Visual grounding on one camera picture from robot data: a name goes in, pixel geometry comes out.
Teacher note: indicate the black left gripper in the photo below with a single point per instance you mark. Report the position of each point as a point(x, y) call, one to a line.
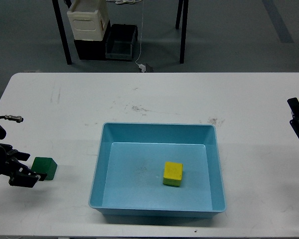
point(22, 177)

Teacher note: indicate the green wooden block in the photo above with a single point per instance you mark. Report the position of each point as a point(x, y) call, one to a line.
point(45, 165)

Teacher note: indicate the yellow wooden block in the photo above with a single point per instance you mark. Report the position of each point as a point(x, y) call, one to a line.
point(172, 175)

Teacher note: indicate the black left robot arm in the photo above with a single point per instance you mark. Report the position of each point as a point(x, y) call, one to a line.
point(10, 161)

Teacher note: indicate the light blue plastic bin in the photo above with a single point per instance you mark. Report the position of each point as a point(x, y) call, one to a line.
point(129, 171)

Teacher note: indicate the dark brown crate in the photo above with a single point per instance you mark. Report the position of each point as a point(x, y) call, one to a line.
point(93, 50)

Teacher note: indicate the grey plastic bin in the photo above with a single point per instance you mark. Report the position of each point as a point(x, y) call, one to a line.
point(120, 42)

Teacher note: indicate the white power adapter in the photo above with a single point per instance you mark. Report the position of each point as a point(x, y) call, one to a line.
point(142, 68)

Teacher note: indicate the cream plastic crate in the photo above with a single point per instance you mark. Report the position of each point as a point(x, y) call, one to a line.
point(88, 19)

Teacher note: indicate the black table leg right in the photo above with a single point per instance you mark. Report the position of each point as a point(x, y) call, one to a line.
point(181, 20)

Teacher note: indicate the black table leg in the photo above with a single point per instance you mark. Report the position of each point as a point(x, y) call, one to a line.
point(181, 20)
point(61, 29)

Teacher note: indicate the black table leg left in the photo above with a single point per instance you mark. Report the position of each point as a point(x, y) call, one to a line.
point(61, 29)

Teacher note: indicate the metal cable connector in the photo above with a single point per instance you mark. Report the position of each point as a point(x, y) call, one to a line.
point(17, 119)

